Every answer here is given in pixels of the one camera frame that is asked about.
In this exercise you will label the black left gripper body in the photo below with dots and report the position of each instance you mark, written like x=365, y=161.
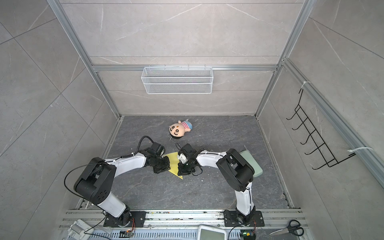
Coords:
x=161, y=164

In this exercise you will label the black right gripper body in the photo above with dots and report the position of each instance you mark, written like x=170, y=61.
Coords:
x=186, y=168

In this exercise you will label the yellow square paper sheet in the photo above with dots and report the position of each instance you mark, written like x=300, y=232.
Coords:
x=174, y=161

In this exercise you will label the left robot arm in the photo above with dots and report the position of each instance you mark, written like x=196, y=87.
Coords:
x=96, y=181

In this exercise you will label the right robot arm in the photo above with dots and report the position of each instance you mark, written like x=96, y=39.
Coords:
x=235, y=168

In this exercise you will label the plush doll toy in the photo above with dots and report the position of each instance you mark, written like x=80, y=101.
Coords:
x=179, y=129

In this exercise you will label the white digital scale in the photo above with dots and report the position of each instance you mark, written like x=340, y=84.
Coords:
x=211, y=233

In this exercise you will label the small green circuit board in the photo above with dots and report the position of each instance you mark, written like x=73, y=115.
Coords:
x=248, y=235

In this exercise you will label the white device bottom left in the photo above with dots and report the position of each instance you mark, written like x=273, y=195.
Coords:
x=80, y=230

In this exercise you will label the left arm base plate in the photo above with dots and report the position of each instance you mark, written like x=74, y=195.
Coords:
x=126, y=220

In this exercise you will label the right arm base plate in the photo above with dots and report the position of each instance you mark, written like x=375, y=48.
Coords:
x=234, y=218

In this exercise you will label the white wire mesh basket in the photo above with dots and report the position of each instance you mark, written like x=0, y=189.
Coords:
x=177, y=80

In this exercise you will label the small red-wired circuit board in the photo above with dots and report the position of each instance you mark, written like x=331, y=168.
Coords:
x=127, y=234

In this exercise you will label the black handled scissors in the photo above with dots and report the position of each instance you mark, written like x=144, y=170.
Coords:
x=294, y=227

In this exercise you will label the black wire hook rack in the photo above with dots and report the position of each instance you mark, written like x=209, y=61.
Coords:
x=313, y=134

